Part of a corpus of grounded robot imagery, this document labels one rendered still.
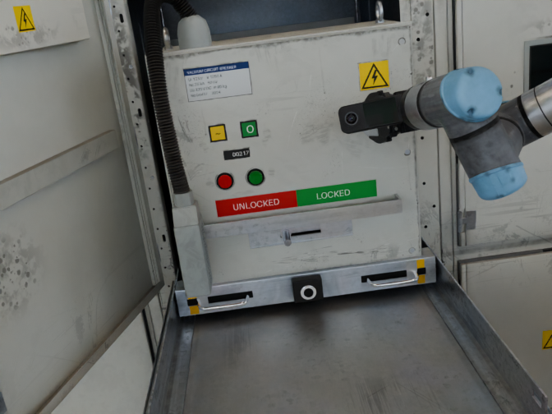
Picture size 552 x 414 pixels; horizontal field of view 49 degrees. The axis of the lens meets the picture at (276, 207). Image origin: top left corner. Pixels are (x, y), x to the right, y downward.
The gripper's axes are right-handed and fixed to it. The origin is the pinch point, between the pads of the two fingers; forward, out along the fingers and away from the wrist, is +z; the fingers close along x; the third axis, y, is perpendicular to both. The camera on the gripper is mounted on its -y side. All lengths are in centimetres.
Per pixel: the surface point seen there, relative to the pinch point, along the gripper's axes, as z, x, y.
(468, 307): -10.9, -36.7, 9.3
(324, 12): 87, 41, 35
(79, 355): 16, -33, -59
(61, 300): 12, -21, -60
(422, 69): 14.6, 9.3, 24.0
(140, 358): 48, -46, -48
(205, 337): 13, -35, -35
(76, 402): 55, -54, -66
